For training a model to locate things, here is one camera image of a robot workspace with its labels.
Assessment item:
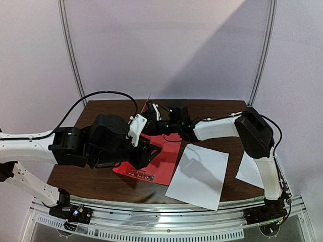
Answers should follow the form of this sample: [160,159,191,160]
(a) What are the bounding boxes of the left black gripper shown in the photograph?
[91,136,162,170]

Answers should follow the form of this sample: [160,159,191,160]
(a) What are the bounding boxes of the red file folder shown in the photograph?
[112,93,183,187]

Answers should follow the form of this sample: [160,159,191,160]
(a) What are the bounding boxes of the large white paper sheet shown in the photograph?
[165,144,229,211]

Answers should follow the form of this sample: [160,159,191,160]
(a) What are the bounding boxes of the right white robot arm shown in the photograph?
[141,100,283,220]

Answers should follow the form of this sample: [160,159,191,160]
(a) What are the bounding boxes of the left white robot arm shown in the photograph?
[1,114,162,219]

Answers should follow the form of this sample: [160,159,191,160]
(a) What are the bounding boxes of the metal bottom folder clip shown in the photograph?
[124,170,155,182]

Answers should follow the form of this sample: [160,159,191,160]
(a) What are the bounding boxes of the small white paper sheet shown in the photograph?
[235,152,264,189]

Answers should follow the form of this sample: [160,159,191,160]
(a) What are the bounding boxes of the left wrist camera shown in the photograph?
[126,114,147,147]

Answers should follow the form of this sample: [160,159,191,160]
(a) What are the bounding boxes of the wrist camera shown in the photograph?
[152,103,191,126]
[126,114,147,147]

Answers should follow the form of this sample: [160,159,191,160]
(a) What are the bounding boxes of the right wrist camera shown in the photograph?
[152,103,191,126]

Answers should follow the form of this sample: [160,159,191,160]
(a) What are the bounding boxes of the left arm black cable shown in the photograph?
[50,90,139,138]

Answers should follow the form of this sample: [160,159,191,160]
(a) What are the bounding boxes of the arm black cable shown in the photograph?
[50,90,139,138]
[254,112,283,157]

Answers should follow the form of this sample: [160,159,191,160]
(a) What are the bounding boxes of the aluminium front rail frame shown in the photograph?
[22,196,315,241]

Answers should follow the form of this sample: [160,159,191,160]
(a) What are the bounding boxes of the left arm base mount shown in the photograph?
[49,188,93,232]

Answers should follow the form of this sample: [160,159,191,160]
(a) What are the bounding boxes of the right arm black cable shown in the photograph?
[254,112,283,157]

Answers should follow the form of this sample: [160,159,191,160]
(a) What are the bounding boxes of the right aluminium corner post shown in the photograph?
[247,0,278,106]

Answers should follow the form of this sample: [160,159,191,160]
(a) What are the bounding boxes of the aluminium corner post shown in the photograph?
[58,0,85,97]
[247,0,278,106]

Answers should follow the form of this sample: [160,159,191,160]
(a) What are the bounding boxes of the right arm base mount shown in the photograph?
[243,196,292,237]

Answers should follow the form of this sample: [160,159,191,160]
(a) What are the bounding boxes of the left aluminium corner post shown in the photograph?
[58,0,85,97]

